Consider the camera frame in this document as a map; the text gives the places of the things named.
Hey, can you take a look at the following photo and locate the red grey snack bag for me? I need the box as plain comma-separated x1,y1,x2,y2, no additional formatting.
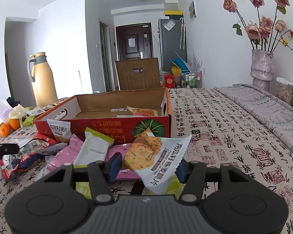
0,138,57,181

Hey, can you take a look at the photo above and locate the green white snack bar pack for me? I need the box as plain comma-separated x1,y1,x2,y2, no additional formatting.
74,127,114,166

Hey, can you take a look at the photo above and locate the white pumpkin oat crisp pack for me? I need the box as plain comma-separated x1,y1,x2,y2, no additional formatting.
123,129,192,195

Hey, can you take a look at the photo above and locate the long orange snack pack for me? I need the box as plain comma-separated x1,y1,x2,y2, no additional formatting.
126,106,159,117

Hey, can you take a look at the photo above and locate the orange mandarin front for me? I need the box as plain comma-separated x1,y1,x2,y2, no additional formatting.
0,123,10,138

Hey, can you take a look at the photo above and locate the orange mandarin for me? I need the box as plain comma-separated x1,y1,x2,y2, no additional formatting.
8,119,21,130
0,123,10,138

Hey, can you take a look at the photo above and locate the orange mandarin back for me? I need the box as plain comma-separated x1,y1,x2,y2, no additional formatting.
8,119,21,130

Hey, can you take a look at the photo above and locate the small green snack pack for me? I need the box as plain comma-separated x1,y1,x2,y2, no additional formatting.
22,116,38,127

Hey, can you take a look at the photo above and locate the white cloth flower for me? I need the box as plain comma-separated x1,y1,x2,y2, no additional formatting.
9,104,29,125

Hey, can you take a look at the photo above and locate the pink snack pack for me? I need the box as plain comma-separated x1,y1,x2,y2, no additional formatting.
46,134,83,172
106,143,142,181

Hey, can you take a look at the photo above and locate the white oat crisp pack leaning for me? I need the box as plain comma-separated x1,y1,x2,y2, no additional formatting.
47,119,72,143

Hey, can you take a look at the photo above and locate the yellow thermos jug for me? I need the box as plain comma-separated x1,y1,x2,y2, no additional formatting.
27,52,58,107

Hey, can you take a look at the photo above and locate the red cardboard snack box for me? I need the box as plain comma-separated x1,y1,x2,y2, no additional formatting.
35,88,172,144

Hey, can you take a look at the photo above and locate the pink textured flower vase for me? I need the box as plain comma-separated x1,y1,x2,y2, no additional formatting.
250,50,274,92

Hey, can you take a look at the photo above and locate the red gift box on floor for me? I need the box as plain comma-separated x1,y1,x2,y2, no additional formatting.
164,74,175,88

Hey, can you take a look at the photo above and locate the wooden chair back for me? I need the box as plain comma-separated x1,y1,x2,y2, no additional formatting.
116,58,161,90

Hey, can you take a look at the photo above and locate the dried pink roses bouquet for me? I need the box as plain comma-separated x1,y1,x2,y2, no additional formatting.
223,0,293,54

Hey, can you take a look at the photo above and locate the dark brown entrance door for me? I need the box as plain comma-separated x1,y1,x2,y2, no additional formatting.
116,23,153,60

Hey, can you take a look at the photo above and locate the grey refrigerator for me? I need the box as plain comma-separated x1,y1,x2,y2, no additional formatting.
158,15,187,72

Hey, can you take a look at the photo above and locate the wire rack with bottles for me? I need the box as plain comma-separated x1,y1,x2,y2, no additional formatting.
180,71,202,88

